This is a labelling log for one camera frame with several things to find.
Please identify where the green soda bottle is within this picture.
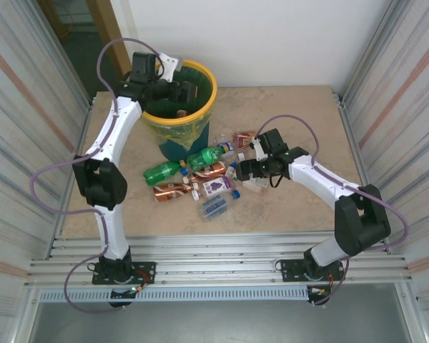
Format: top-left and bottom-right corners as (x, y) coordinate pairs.
(186, 145), (227, 170)
(143, 159), (187, 187)

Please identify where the teal bin with yellow rim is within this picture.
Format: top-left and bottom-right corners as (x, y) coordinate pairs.
(141, 59), (218, 162)

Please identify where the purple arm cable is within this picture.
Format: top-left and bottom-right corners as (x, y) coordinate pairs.
(255, 114), (410, 307)
(29, 37), (165, 314)

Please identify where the wooden door frame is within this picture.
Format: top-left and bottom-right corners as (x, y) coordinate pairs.
(92, 0), (134, 81)

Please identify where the bottle with red orange label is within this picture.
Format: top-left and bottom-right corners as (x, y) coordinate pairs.
(232, 130), (258, 148)

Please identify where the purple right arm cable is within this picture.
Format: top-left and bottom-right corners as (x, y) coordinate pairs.
(255, 114), (410, 307)

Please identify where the clear bottle blue patterned label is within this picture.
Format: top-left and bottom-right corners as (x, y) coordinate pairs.
(199, 189), (242, 222)

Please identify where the orange cable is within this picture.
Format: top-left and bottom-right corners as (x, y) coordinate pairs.
(58, 3), (76, 41)

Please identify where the clear bottle purple grape label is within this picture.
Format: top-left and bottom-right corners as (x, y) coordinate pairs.
(192, 176), (237, 202)

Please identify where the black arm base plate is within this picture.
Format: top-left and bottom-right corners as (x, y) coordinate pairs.
(92, 261), (157, 286)
(280, 258), (345, 283)

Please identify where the aluminium rail frame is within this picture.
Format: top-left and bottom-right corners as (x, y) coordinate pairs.
(24, 230), (415, 289)

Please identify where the grey slotted cable duct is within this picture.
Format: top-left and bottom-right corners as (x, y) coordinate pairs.
(38, 287), (310, 302)

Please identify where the tiny clear bottle white cap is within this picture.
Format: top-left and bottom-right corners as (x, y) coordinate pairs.
(224, 165), (242, 182)

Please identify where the corrugated metal enclosure panel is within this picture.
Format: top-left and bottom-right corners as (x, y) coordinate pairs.
(0, 0), (94, 343)
(337, 0), (429, 343)

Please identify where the yellow plastic bin liner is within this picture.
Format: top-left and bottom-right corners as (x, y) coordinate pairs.
(142, 113), (210, 151)

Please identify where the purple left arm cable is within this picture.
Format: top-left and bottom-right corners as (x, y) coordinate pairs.
(29, 37), (165, 314)

